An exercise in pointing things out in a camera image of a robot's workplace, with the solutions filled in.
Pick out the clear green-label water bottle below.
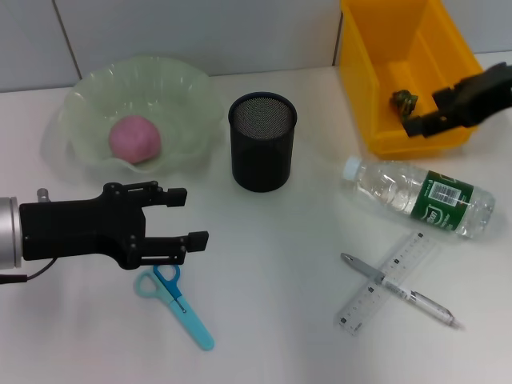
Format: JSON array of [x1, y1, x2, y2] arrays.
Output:
[[342, 154, 496, 240]]

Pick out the grey and clear pen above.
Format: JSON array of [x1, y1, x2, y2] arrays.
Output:
[[339, 251, 467, 331]]

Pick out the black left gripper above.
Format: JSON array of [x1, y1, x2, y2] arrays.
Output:
[[18, 180, 210, 269]]

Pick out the yellow plastic bin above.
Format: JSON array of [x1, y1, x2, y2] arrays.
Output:
[[338, 0, 485, 160]]

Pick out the black mesh pen holder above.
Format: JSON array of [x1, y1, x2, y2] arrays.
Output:
[[227, 91, 299, 194]]

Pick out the blue and teal scissors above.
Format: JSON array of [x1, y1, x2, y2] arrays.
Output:
[[134, 263, 216, 352]]

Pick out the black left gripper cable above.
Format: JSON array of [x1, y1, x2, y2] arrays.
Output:
[[0, 258, 57, 286]]

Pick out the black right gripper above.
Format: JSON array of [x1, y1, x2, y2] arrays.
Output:
[[402, 62, 512, 139]]

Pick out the transparent plastic ruler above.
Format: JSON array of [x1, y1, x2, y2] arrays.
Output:
[[334, 230, 439, 337]]

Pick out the pink peach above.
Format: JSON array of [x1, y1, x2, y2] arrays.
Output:
[[108, 114, 162, 164]]

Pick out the pale green glass fruit plate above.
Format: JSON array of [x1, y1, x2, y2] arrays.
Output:
[[58, 55, 225, 174]]

